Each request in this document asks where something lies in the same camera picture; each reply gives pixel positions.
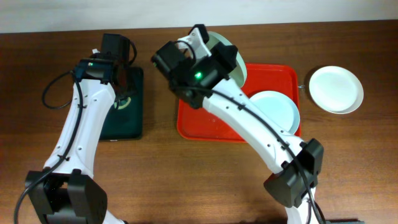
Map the green dish sponge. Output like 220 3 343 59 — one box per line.
114 97 131 110

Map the mint green plate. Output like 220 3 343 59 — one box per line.
206 31 248 88

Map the white plate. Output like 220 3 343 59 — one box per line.
308 66 364 114
250 91 300 134

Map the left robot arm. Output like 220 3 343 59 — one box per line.
14 34 143 223

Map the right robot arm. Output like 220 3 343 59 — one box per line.
151 24 326 223

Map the black rectangular tray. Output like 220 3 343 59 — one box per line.
99 67 144 141

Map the red plastic tray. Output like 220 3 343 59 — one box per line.
177 63 299 143

